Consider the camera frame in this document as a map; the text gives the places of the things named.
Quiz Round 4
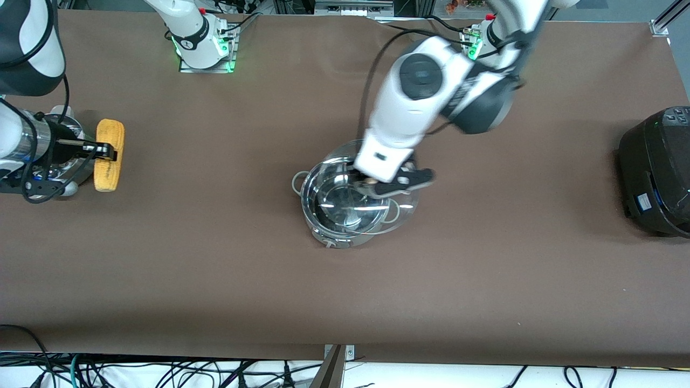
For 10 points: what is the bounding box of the black looped floor cable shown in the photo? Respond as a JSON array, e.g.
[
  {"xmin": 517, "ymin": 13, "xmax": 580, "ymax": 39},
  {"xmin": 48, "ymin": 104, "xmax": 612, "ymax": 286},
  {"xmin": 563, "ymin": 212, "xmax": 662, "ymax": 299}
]
[{"xmin": 0, "ymin": 324, "xmax": 52, "ymax": 388}]

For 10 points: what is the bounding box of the silver mount bracket plate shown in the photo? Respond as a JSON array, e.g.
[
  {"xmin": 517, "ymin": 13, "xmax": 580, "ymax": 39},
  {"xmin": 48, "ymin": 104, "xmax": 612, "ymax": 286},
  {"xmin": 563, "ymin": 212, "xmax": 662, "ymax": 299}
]
[{"xmin": 323, "ymin": 344, "xmax": 356, "ymax": 361}]

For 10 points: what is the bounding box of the grey metal frame box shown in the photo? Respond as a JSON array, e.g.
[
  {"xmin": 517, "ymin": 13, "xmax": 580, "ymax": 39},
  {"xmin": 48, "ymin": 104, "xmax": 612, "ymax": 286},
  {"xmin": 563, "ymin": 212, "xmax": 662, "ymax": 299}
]
[{"xmin": 314, "ymin": 0, "xmax": 395, "ymax": 17}]

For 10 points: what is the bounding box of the brown table mat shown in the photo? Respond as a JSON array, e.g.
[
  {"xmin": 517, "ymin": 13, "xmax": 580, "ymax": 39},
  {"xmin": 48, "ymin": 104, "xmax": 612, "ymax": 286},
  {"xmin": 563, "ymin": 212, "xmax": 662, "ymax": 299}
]
[{"xmin": 0, "ymin": 10, "xmax": 690, "ymax": 368}]

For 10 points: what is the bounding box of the yellow corn cob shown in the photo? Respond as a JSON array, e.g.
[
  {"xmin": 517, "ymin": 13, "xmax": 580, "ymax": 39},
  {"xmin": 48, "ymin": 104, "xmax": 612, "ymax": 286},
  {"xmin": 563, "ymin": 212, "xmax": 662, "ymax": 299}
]
[{"xmin": 94, "ymin": 119, "xmax": 126, "ymax": 192}]

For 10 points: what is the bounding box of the glass pot lid with knob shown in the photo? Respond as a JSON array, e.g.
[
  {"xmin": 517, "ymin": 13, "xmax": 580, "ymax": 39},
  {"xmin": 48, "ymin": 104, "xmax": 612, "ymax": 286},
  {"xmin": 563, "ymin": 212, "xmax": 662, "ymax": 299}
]
[{"xmin": 317, "ymin": 138, "xmax": 421, "ymax": 238}]

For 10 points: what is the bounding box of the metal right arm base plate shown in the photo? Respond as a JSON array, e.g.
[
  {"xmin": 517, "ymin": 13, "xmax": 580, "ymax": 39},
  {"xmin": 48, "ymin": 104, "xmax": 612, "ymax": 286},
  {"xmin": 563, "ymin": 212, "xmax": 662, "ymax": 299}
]
[{"xmin": 179, "ymin": 24, "xmax": 238, "ymax": 73}]

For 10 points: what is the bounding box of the steel pot with handles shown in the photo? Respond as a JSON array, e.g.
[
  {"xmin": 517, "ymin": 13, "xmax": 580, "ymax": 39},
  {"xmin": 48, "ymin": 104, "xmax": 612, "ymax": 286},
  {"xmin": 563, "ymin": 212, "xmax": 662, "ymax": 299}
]
[{"xmin": 292, "ymin": 155, "xmax": 402, "ymax": 250}]

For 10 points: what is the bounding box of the black rice cooker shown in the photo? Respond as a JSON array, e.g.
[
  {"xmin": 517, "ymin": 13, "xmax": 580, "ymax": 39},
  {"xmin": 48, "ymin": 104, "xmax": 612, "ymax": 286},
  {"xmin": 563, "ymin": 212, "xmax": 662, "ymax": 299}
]
[{"xmin": 617, "ymin": 106, "xmax": 690, "ymax": 239}]

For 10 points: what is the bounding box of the aluminium frame profile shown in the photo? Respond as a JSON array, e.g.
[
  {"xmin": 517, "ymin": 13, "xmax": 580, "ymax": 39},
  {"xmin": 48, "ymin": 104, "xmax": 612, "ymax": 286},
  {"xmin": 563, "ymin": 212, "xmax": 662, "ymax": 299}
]
[{"xmin": 651, "ymin": 0, "xmax": 690, "ymax": 36}]

